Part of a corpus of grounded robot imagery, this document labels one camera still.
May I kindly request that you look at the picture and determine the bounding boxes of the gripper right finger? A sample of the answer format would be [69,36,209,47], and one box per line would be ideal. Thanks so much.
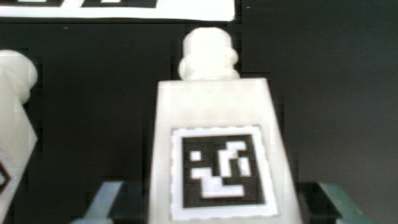
[298,182,376,224]

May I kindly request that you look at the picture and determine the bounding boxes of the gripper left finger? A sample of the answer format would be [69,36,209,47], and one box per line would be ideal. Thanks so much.
[69,181,142,224]

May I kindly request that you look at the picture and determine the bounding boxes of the white stool leg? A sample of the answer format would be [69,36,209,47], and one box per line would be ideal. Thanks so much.
[147,28,302,224]
[0,50,37,224]

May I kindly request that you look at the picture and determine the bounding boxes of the white marker sheet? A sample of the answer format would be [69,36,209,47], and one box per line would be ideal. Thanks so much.
[0,0,236,21]

